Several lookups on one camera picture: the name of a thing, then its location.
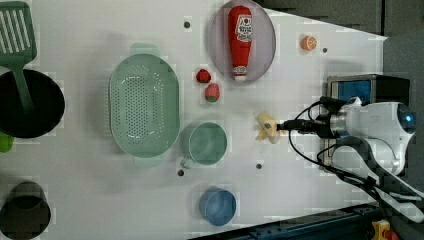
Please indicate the blue metal frame rail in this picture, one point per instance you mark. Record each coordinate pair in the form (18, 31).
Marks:
(350, 223)

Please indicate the dark red plush strawberry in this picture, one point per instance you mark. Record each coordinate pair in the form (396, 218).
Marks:
(203, 76)

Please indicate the green slotted spatula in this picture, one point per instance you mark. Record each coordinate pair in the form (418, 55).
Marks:
(18, 45)

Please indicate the yellow plush banana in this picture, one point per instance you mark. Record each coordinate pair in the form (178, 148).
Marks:
(268, 128)

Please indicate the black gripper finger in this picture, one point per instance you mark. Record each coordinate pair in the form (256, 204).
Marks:
(288, 125)

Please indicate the lime green object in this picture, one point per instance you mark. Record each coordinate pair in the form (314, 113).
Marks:
(6, 142)

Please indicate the green plastic colander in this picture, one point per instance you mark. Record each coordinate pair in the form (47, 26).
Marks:
(144, 107)

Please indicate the blue cup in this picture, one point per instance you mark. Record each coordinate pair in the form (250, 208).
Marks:
(217, 206)

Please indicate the green mug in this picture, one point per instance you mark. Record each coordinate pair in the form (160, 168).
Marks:
(202, 144)

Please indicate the red plush ketchup bottle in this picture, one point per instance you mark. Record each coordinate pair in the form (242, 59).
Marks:
(240, 32)

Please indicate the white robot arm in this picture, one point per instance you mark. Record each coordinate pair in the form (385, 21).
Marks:
(368, 149)

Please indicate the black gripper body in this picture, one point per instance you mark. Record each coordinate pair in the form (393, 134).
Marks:
(321, 124)

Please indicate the pink plush strawberry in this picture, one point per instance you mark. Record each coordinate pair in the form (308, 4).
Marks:
(212, 92)

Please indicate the small black cup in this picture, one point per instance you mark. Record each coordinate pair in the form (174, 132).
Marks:
(26, 213)

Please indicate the plush orange slice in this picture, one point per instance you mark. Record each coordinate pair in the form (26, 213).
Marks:
(308, 43)

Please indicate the yellow red emergency button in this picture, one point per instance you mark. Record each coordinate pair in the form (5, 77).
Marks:
(383, 231)

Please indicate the grey round plate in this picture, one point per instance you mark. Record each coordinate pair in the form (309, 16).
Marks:
(263, 46)

